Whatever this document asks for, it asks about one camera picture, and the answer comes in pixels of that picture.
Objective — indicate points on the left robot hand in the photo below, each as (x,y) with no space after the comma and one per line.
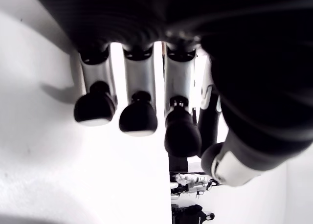
(244,62)

